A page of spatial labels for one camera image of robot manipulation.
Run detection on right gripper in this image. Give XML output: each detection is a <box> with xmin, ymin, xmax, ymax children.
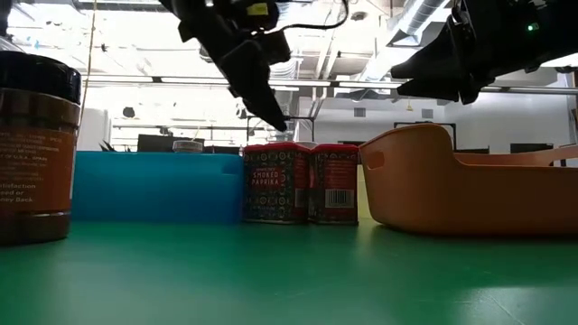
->
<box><xmin>390</xmin><ymin>0</ymin><xmax>521</xmax><ymax>106</ymax></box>

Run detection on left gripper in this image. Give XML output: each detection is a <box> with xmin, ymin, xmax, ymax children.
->
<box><xmin>157</xmin><ymin>0</ymin><xmax>293</xmax><ymax>134</ymax></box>

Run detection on red smoked paprika tin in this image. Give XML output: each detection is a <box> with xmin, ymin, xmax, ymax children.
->
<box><xmin>242</xmin><ymin>142</ymin><xmax>312</xmax><ymax>226</ymax></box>
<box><xmin>308</xmin><ymin>143</ymin><xmax>361</xmax><ymax>226</ymax></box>

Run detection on black-lid round spice jar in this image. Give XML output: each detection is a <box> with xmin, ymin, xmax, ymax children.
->
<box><xmin>0</xmin><ymin>50</ymin><xmax>83</xmax><ymax>247</ymax></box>

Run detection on black background monitor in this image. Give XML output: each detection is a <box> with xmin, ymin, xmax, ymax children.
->
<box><xmin>509</xmin><ymin>143</ymin><xmax>555</xmax><ymax>155</ymax></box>
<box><xmin>136</xmin><ymin>134</ymin><xmax>205</xmax><ymax>153</ymax></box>

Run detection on orange plastic tray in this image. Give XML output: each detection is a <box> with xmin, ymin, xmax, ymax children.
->
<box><xmin>359</xmin><ymin>123</ymin><xmax>578</xmax><ymax>239</ymax></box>

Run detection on blue plastic tray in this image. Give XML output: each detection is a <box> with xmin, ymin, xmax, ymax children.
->
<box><xmin>70</xmin><ymin>151</ymin><xmax>246</xmax><ymax>226</ymax></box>

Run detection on lime green plastic tray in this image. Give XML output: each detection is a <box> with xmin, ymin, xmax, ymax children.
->
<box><xmin>358</xmin><ymin>164</ymin><xmax>372</xmax><ymax>220</ymax></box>

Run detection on white cylindrical tank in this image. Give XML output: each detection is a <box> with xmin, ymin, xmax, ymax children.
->
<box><xmin>77</xmin><ymin>107</ymin><xmax>112</xmax><ymax>153</ymax></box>

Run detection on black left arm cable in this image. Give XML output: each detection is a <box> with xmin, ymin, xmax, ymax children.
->
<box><xmin>252</xmin><ymin>0</ymin><xmax>350</xmax><ymax>36</ymax></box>

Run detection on thin yellow cord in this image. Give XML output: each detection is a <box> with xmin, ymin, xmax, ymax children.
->
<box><xmin>79</xmin><ymin>0</ymin><xmax>99</xmax><ymax>130</ymax></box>

